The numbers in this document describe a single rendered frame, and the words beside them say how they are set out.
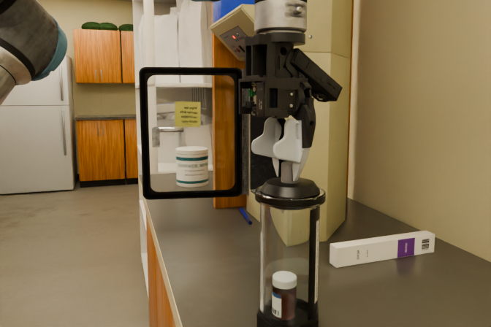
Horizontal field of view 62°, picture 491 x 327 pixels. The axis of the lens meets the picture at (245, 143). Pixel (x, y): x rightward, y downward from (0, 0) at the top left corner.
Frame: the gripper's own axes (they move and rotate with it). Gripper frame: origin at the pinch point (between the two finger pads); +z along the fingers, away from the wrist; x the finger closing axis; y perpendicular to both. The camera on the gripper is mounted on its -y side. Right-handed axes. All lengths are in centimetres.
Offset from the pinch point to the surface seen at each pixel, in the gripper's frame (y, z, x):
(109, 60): -115, -56, -543
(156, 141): -4, 3, -67
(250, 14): -12.5, -28.8, -29.8
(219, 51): -24, -24, -65
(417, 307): -22.8, 26.0, 7.5
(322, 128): -30.2, -2.8, -25.1
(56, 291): 6, 119, -236
